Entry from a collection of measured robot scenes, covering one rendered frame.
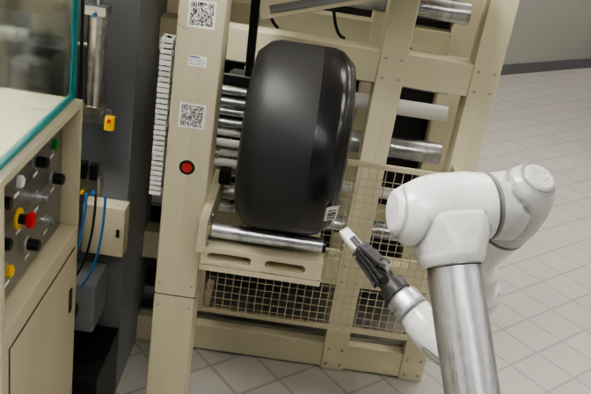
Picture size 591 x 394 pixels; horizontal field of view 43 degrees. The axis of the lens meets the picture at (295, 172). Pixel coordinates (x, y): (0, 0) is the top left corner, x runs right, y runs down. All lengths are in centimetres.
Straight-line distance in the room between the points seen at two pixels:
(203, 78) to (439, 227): 97
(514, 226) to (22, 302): 112
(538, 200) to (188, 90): 107
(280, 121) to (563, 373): 213
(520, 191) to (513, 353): 227
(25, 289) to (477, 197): 109
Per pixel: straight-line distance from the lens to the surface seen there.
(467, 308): 140
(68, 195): 216
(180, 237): 232
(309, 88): 200
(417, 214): 138
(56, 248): 209
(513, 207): 146
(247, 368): 317
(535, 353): 373
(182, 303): 244
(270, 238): 220
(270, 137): 196
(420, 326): 193
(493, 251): 159
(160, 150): 225
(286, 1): 245
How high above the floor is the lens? 194
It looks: 23 degrees down
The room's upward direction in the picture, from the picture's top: 9 degrees clockwise
